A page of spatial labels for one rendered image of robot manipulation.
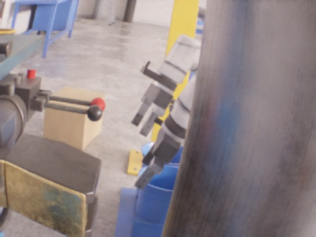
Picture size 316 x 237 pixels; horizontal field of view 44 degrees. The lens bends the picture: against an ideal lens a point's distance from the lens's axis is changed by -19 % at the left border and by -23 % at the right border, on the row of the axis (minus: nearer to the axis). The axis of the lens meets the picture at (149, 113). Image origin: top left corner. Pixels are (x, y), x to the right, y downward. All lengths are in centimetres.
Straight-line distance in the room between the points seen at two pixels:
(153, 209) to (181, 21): 127
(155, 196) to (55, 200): 153
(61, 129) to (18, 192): 266
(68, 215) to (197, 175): 31
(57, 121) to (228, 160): 300
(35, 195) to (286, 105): 45
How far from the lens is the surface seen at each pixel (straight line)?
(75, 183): 66
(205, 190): 39
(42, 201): 67
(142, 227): 224
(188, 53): 156
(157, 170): 115
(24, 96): 104
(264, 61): 33
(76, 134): 331
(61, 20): 737
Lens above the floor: 130
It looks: 18 degrees down
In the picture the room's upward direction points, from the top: 10 degrees clockwise
